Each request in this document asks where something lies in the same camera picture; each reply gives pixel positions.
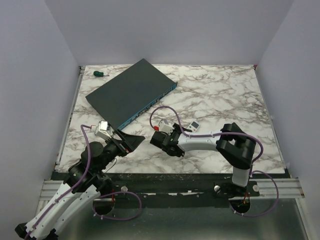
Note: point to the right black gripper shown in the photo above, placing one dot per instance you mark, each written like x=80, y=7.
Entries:
x=177, y=128

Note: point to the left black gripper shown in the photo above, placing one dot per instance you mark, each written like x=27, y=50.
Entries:
x=128, y=143

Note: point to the white remote control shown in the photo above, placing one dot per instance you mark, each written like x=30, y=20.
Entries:
x=193, y=126

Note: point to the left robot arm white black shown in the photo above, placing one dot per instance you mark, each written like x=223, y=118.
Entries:
x=85, y=181

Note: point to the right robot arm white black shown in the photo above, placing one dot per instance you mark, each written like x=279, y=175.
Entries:
x=231, y=142

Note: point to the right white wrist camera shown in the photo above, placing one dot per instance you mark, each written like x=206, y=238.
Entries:
x=164, y=126

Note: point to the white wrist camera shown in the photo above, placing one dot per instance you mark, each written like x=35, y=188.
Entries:
x=102, y=130
x=164, y=126

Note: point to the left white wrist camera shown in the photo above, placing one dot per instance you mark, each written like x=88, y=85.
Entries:
x=102, y=130

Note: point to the dark network switch blue front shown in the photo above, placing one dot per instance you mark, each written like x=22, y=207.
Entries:
x=132, y=92

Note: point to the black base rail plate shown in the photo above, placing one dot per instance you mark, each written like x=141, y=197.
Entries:
x=174, y=190

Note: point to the green handled screwdriver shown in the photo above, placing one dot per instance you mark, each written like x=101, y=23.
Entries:
x=100, y=74

